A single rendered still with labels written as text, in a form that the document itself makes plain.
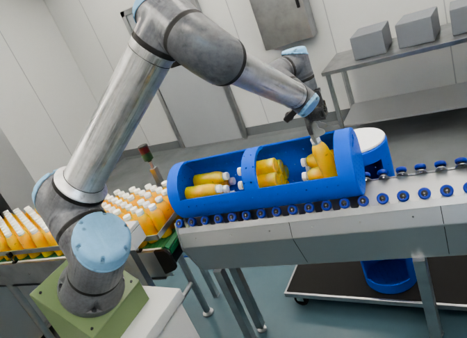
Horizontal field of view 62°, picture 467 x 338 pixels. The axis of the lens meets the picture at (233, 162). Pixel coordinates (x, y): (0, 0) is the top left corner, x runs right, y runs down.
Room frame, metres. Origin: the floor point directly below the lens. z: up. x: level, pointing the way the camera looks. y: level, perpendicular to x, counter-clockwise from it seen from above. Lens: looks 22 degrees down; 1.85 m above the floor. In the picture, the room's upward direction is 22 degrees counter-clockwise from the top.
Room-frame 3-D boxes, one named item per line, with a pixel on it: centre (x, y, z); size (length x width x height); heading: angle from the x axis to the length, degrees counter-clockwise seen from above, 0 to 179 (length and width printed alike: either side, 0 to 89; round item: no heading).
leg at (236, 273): (1.87, 0.22, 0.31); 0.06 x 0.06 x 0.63; 62
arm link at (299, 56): (1.42, -0.35, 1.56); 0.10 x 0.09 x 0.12; 116
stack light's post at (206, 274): (2.34, 0.48, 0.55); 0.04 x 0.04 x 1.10; 62
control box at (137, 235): (1.69, 0.63, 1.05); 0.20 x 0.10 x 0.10; 62
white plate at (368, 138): (1.73, -0.60, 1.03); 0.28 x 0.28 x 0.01
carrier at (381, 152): (1.73, -0.60, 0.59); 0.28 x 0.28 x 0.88
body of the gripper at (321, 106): (1.41, -0.36, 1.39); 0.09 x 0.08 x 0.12; 62
